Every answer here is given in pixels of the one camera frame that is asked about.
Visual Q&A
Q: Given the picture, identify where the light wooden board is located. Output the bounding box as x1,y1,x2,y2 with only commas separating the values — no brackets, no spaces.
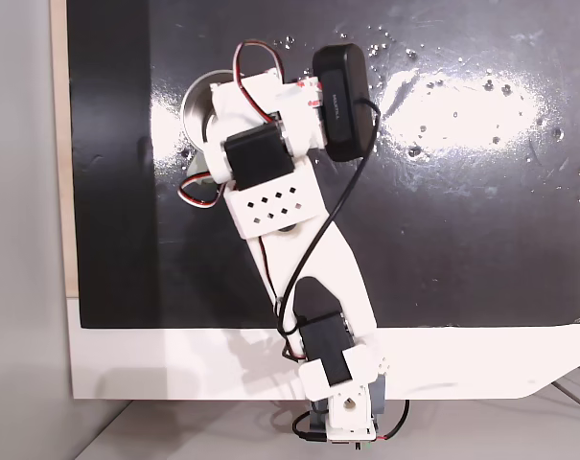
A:
49,0,82,301

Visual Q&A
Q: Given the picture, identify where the black table mat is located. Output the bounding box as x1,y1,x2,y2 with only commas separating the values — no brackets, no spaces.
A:
66,0,580,331

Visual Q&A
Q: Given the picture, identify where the red white gripper servo cable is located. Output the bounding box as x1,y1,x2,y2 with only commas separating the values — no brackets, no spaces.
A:
233,41,285,121

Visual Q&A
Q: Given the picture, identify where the metal cup with pale handle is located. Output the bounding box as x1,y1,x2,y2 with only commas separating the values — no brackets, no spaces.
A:
178,69,233,205

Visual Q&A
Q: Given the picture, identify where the black oval camera box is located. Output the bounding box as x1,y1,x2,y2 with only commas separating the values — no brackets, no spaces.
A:
312,42,378,164

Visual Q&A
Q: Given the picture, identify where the red white wrist servo cable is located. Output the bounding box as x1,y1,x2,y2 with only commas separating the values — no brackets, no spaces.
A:
177,172,224,211

